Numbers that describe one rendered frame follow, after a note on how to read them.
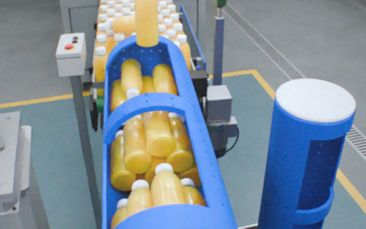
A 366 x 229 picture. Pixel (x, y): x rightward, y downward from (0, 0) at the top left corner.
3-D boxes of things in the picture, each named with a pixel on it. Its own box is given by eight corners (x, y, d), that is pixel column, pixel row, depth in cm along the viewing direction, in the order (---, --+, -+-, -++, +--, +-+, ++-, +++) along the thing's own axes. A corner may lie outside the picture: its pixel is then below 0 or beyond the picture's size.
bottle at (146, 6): (155, 36, 141) (153, -19, 131) (161, 45, 135) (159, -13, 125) (134, 40, 139) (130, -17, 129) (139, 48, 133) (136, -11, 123)
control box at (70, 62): (59, 77, 170) (55, 53, 165) (64, 55, 187) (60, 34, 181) (83, 75, 171) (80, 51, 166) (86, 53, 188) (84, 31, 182)
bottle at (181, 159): (196, 170, 111) (186, 128, 127) (192, 149, 107) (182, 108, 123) (169, 176, 111) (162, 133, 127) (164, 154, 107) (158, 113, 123)
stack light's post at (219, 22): (209, 199, 253) (215, 19, 194) (208, 194, 256) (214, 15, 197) (216, 198, 253) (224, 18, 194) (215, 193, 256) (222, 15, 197)
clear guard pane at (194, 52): (202, 151, 217) (204, 63, 191) (181, 76, 283) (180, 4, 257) (203, 151, 217) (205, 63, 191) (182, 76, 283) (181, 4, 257)
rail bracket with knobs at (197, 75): (185, 102, 173) (185, 78, 167) (182, 92, 179) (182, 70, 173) (210, 99, 174) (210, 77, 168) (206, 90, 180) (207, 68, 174)
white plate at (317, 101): (265, 106, 144) (264, 109, 144) (347, 128, 132) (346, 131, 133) (289, 71, 164) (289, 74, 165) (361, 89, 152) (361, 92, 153)
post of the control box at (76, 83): (97, 232, 231) (68, 67, 177) (97, 227, 234) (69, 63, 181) (104, 232, 231) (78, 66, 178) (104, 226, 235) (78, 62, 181)
